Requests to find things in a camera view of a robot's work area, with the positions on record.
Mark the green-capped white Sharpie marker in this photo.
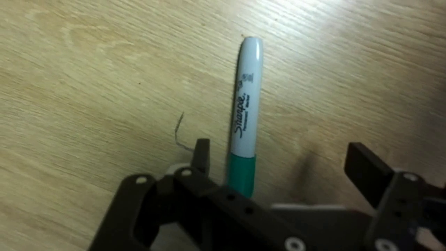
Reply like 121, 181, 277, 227
225, 35, 264, 201

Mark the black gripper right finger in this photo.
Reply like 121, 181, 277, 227
344, 141, 446, 251

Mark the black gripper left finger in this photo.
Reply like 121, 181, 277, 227
87, 137, 284, 251

